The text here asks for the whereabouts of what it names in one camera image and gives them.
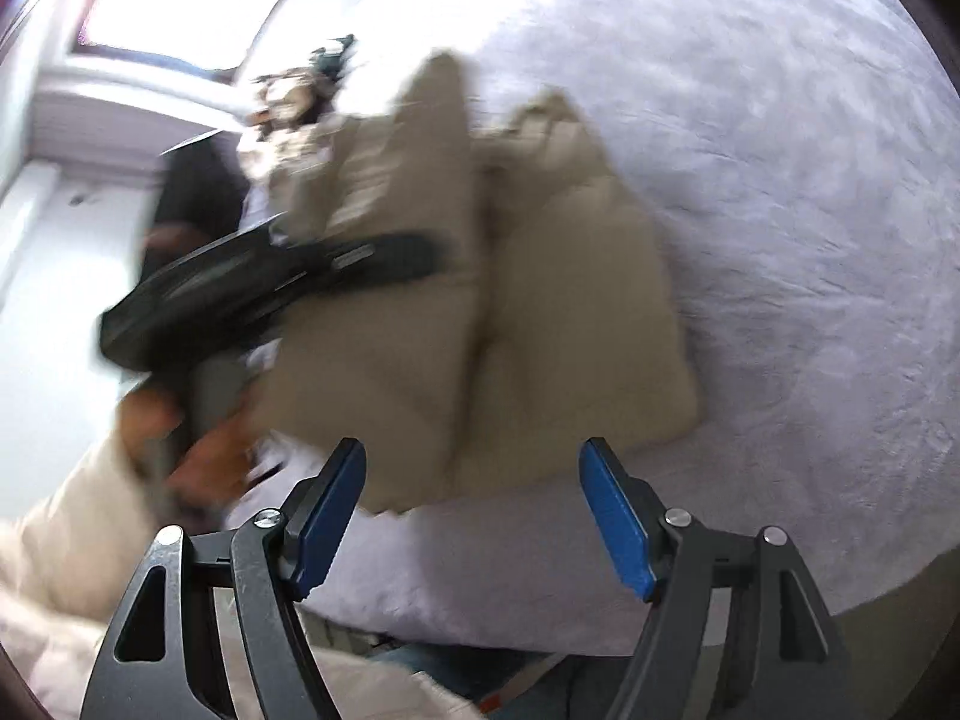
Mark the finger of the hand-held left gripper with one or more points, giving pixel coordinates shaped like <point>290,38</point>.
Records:
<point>397,253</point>

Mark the person's left hand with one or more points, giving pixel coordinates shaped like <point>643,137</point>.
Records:
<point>217,465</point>

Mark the person's cream top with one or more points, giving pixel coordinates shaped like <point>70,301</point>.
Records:
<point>360,682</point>

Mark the brown striped knit garment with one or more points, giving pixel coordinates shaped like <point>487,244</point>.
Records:
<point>285,101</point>

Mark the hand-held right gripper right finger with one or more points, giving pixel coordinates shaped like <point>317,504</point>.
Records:
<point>615,517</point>

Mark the person's left forearm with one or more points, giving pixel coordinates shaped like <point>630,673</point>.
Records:
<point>67,547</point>

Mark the tan puffer jacket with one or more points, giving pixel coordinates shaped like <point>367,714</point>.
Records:
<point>585,300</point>

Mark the person's blue jeans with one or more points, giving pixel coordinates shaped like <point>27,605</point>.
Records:
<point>517,679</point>

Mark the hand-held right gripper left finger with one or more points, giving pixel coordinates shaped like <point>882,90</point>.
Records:
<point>330,517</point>

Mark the lavender quilted bedspread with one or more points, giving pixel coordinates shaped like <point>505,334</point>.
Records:
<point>787,240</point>

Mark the dark teal cloth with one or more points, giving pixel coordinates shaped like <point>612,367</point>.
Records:
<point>334,56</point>

